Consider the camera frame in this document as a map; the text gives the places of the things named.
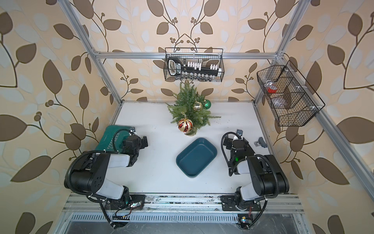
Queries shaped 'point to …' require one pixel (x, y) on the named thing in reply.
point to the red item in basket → (271, 90)
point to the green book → (112, 138)
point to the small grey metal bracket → (260, 142)
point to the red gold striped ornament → (185, 125)
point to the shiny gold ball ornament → (197, 106)
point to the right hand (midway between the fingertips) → (236, 136)
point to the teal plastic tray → (194, 159)
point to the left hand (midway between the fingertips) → (134, 137)
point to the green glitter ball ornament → (207, 104)
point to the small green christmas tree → (189, 110)
